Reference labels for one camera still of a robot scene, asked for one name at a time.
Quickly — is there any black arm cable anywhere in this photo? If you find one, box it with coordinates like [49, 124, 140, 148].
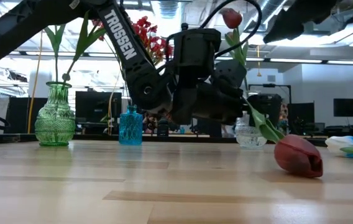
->
[199, 0, 264, 58]

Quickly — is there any black panel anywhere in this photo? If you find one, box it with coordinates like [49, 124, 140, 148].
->
[4, 97, 48, 134]
[288, 102, 316, 131]

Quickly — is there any black desk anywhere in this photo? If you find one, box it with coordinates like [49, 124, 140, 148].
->
[319, 121, 353, 141]

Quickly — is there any thin yellow hanging cable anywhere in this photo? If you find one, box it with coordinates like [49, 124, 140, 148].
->
[107, 77, 121, 135]

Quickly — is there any short yellow hanging cord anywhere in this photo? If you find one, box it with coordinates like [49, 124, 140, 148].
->
[256, 45, 263, 78]

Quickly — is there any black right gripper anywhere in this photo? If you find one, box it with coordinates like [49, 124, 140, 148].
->
[263, 0, 339, 44]

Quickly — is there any blue glass vase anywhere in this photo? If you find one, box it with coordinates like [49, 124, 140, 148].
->
[119, 105, 144, 146]

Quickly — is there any clear glass vase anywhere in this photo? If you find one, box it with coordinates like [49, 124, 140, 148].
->
[234, 110, 268, 149]

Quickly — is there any black wall monitor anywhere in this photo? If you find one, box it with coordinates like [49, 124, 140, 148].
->
[333, 98, 353, 118]

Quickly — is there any green glass vase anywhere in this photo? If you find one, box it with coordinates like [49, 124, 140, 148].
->
[34, 81, 76, 147]

